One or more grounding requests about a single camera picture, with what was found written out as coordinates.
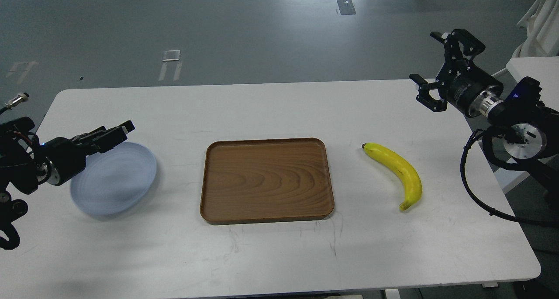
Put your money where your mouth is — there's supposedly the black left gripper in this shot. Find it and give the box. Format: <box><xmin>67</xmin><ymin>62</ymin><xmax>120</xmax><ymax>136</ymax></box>
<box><xmin>42</xmin><ymin>120</ymin><xmax>135</xmax><ymax>186</ymax></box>

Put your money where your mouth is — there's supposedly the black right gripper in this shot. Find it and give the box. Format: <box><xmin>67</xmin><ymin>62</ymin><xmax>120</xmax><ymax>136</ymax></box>
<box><xmin>409</xmin><ymin>29</ymin><xmax>504</xmax><ymax>118</ymax></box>

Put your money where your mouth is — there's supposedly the light blue plate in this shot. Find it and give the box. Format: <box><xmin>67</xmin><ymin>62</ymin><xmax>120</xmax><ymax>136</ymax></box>
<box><xmin>70</xmin><ymin>142</ymin><xmax>157</xmax><ymax>217</ymax></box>

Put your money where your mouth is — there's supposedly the yellow banana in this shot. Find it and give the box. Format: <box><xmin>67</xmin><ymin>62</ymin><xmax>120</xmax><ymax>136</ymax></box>
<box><xmin>362</xmin><ymin>143</ymin><xmax>423</xmax><ymax>212</ymax></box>

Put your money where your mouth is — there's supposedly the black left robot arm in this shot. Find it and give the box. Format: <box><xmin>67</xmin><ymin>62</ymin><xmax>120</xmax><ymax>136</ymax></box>
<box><xmin>0</xmin><ymin>117</ymin><xmax>135</xmax><ymax>251</ymax></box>

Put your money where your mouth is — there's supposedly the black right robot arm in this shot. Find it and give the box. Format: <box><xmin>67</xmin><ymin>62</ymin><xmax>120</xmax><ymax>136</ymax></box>
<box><xmin>409</xmin><ymin>29</ymin><xmax>558</xmax><ymax>204</ymax></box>

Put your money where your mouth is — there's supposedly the white side table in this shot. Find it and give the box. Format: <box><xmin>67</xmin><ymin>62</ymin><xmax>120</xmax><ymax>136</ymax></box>
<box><xmin>494</xmin><ymin>56</ymin><xmax>559</xmax><ymax>194</ymax></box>

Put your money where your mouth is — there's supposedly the brown wooden tray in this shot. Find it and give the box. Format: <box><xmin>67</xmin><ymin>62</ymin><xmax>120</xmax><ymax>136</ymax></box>
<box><xmin>200</xmin><ymin>137</ymin><xmax>334</xmax><ymax>225</ymax></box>

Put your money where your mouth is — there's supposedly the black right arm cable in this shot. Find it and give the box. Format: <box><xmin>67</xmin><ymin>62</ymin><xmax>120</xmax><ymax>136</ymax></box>
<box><xmin>460</xmin><ymin>131</ymin><xmax>559</xmax><ymax>227</ymax></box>

